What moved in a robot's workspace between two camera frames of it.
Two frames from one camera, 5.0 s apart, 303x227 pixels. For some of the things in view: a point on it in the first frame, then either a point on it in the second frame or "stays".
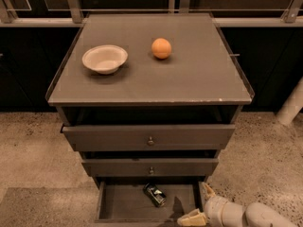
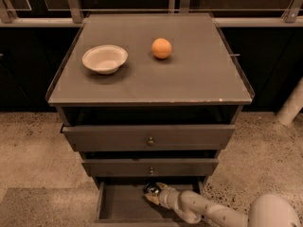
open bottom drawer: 149,201 stays
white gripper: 214,208 → 165,195
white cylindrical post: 293,106 stays
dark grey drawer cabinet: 149,100 stays
